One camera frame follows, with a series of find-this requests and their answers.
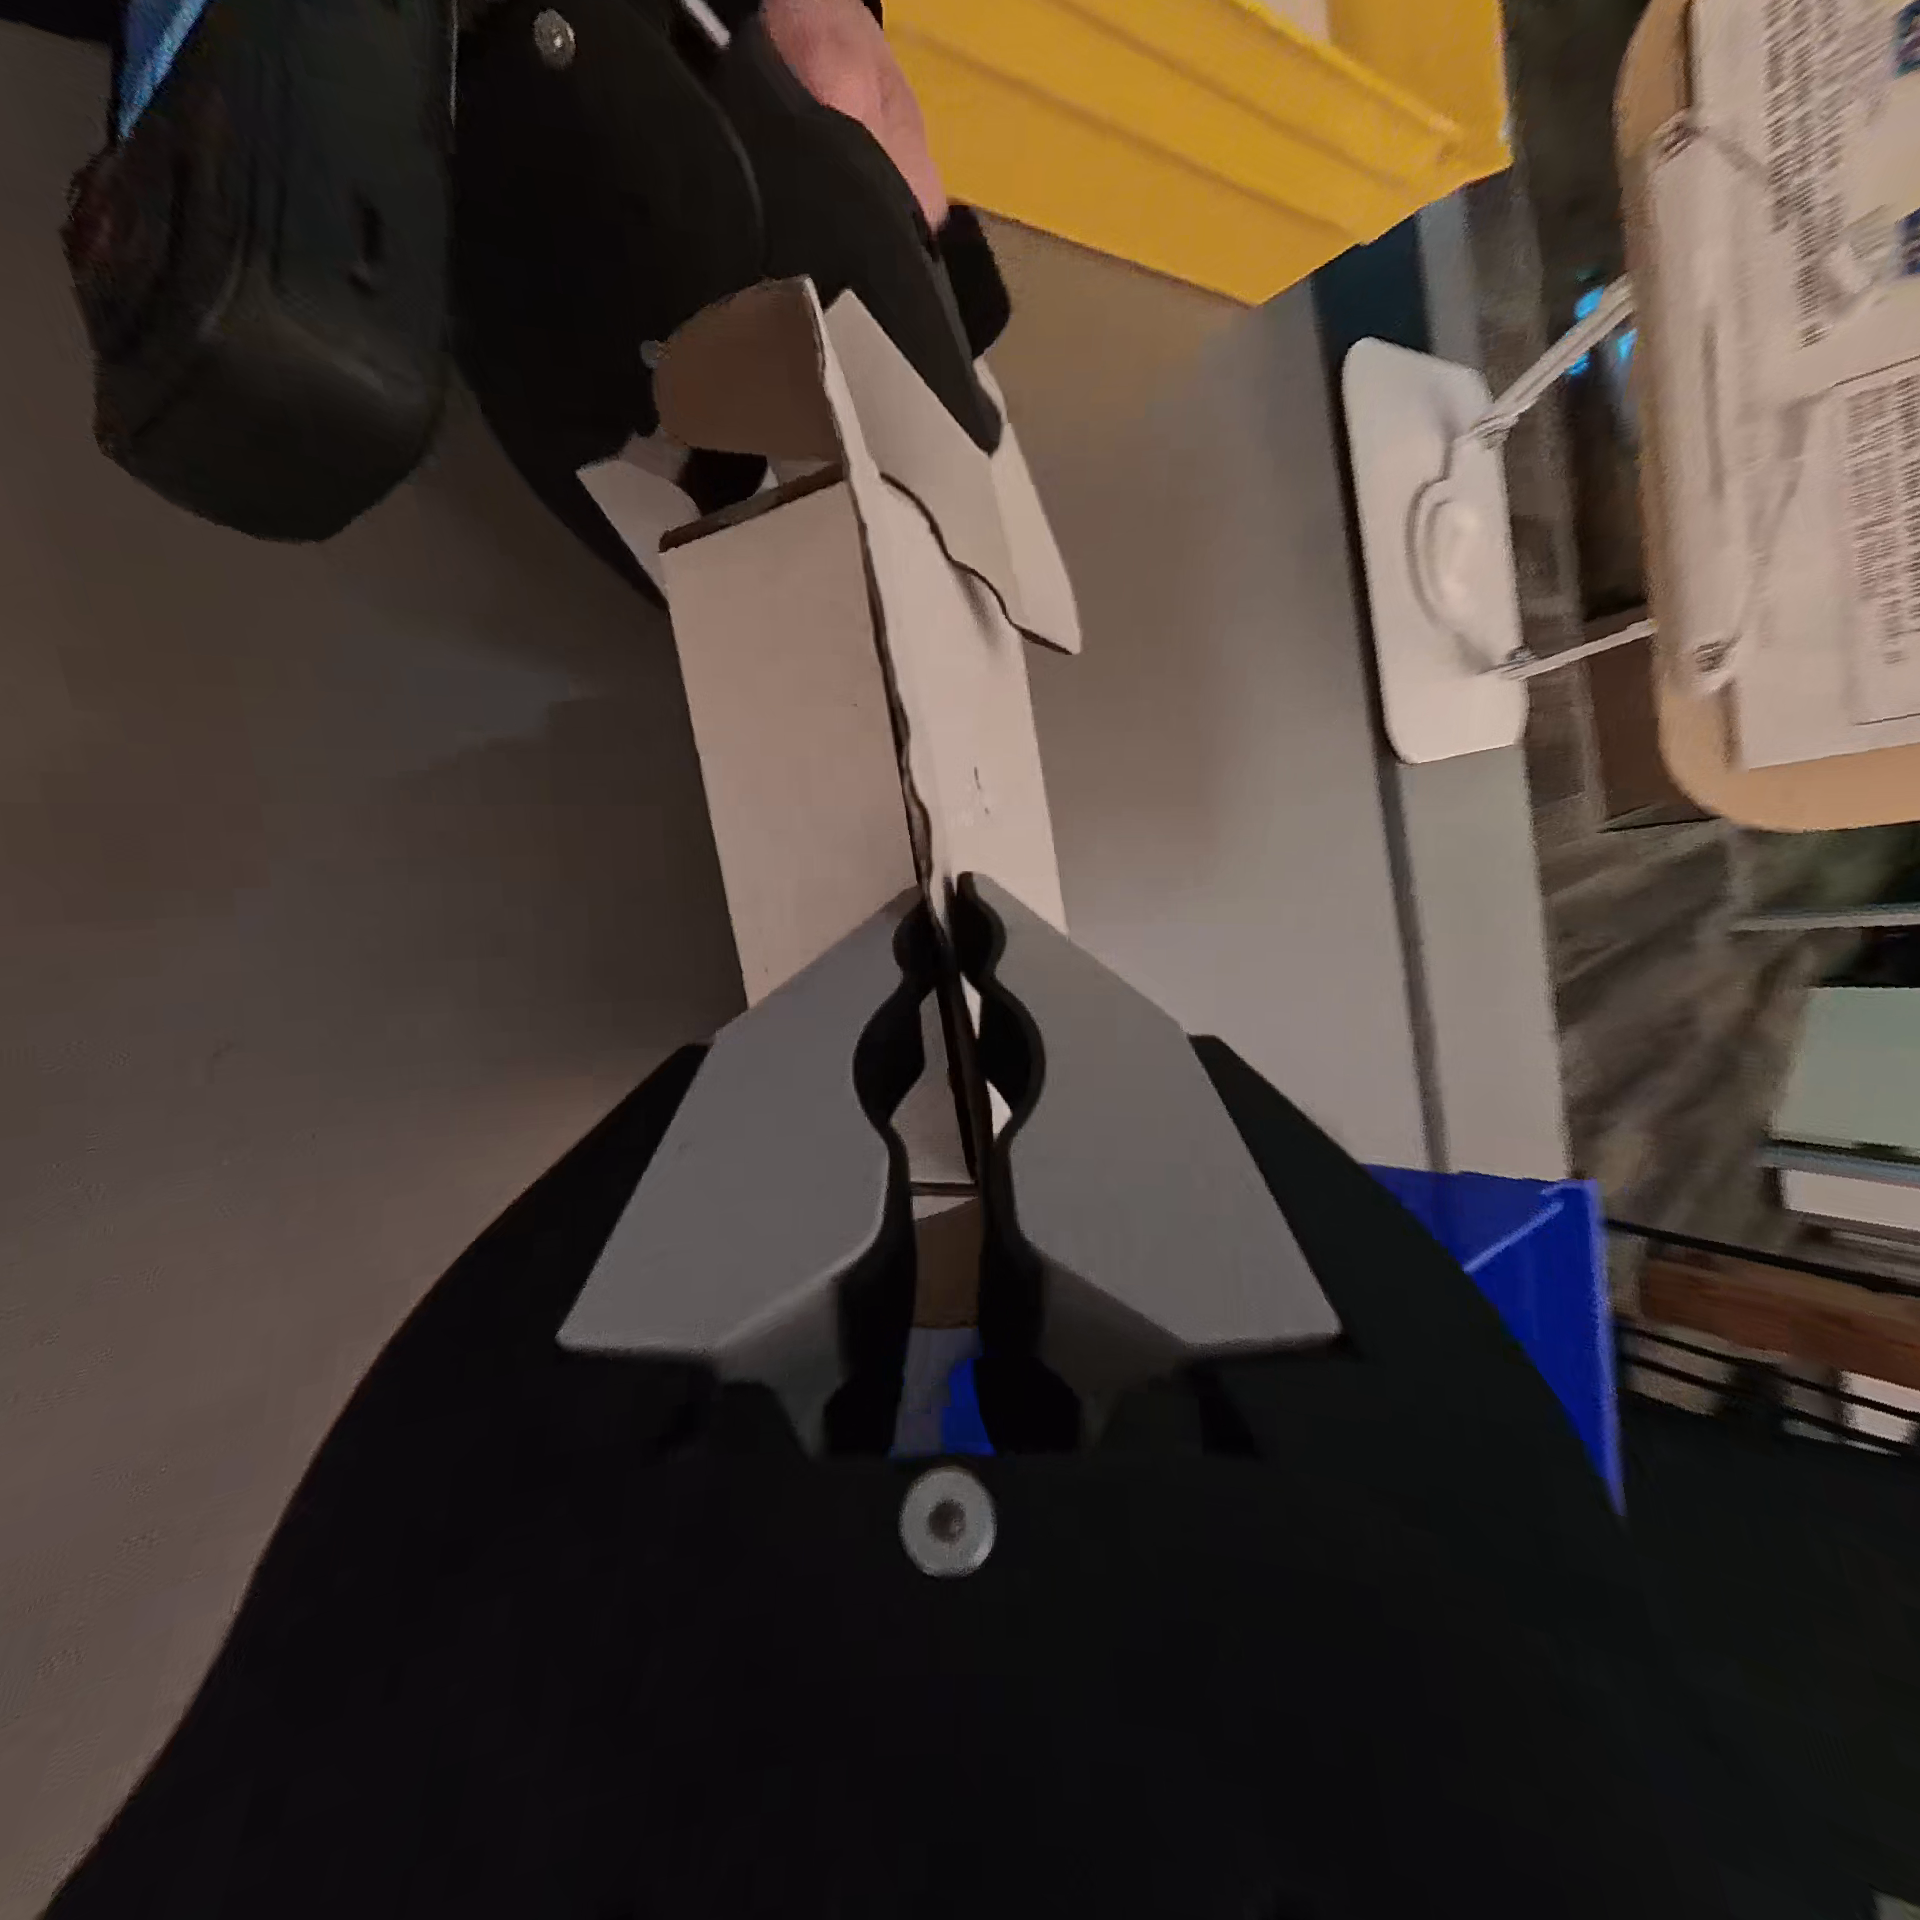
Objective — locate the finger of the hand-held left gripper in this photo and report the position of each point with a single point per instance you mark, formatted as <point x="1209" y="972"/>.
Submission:
<point x="1020" y="554"/>
<point x="630" y="503"/>

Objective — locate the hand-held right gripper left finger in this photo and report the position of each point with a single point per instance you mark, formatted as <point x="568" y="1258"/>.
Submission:
<point x="750" y="1200"/>

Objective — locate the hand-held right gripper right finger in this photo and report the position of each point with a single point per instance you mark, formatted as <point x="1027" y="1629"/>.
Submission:
<point x="1155" y="1200"/>

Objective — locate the white cardboard box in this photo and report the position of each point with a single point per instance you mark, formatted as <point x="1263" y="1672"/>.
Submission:
<point x="794" y="750"/>

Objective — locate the blue plastic bin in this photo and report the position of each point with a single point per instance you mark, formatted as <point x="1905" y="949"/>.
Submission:
<point x="1545" y="1275"/>

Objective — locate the yellow plastic bin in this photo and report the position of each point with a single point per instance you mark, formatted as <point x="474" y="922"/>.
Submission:
<point x="1201" y="151"/>

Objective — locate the person's left hand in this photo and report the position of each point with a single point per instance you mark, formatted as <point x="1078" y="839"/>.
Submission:
<point x="849" y="69"/>

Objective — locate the white stand base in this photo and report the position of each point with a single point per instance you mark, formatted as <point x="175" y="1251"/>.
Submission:
<point x="1388" y="600"/>

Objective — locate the printed instruction sheet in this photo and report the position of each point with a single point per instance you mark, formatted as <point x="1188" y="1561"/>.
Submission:
<point x="1771" y="451"/>

